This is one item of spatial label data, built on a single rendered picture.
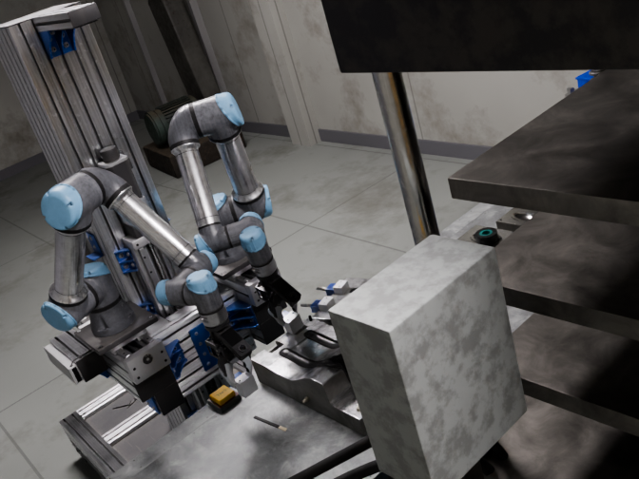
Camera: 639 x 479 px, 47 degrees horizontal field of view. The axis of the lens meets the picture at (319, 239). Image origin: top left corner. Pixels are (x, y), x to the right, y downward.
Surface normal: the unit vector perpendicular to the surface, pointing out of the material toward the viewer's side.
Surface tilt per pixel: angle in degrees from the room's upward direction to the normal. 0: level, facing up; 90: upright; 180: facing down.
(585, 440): 0
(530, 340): 0
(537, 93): 90
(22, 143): 90
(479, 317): 90
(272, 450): 0
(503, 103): 90
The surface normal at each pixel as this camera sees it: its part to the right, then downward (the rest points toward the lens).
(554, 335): -0.27, -0.87
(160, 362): 0.61, 0.18
